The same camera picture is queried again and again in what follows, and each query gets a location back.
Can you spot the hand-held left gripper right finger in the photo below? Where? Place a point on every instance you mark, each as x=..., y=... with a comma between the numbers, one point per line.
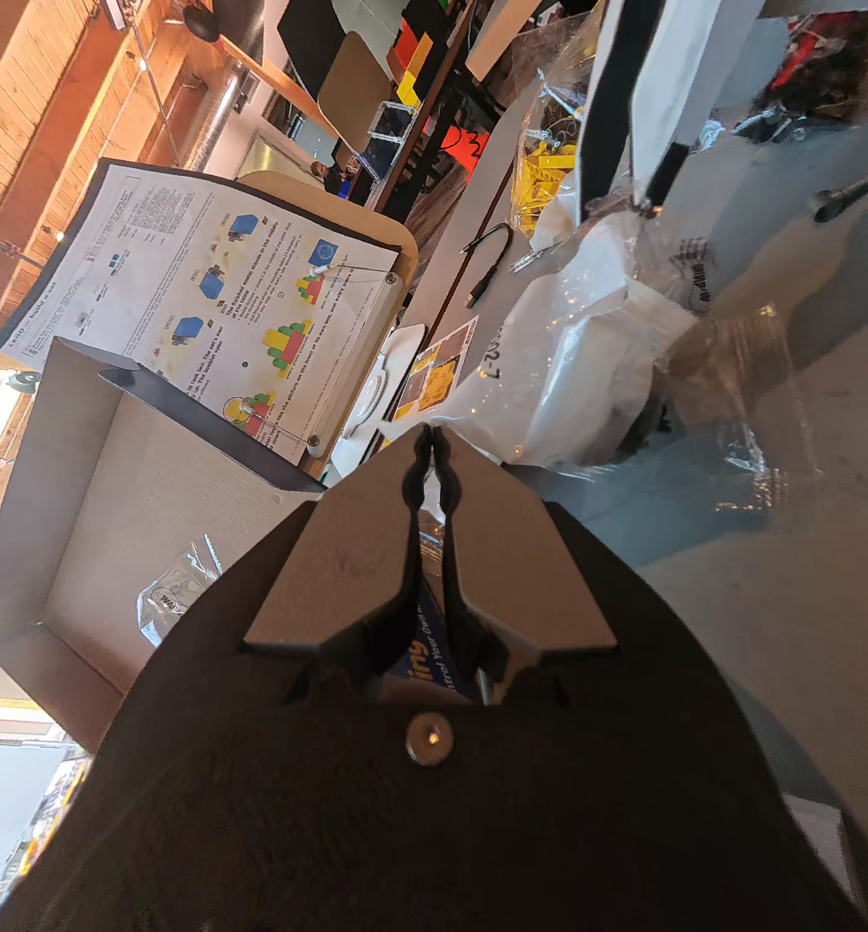
x=528, y=575

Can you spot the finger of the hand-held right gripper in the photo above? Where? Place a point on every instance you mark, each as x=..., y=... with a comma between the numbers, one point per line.
x=616, y=87
x=688, y=65

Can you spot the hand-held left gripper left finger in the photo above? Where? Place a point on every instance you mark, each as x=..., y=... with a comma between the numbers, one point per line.
x=332, y=575

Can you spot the clear bag black red parts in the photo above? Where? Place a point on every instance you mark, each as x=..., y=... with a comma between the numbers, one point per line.
x=827, y=65

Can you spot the clear bag of dark parts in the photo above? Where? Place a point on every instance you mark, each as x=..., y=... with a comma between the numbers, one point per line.
x=586, y=364

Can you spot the yellow black sticker sheet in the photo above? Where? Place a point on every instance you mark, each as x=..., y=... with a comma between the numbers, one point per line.
x=434, y=371

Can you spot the clear bag of yellow parts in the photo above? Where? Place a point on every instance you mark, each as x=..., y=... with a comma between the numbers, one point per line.
x=543, y=175

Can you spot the large clear plastic bag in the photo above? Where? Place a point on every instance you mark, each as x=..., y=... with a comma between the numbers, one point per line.
x=175, y=590

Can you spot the orange object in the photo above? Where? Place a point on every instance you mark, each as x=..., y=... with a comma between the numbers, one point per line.
x=463, y=145

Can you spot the clear plastic strip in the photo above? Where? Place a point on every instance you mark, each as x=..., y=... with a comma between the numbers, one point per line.
x=528, y=261

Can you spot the blue robot kit box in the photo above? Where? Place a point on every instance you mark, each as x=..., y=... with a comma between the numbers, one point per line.
x=150, y=495

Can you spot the black axle rod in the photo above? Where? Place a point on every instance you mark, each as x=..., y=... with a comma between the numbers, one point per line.
x=841, y=200

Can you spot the yellow box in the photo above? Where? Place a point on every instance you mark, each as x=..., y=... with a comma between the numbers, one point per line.
x=412, y=73

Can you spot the white flat stand base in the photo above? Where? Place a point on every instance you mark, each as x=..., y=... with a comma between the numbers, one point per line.
x=390, y=364

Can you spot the cardboard sign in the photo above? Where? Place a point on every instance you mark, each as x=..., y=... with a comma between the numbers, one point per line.
x=354, y=94

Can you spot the toy brick instruction poster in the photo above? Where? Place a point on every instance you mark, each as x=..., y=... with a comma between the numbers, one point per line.
x=186, y=277

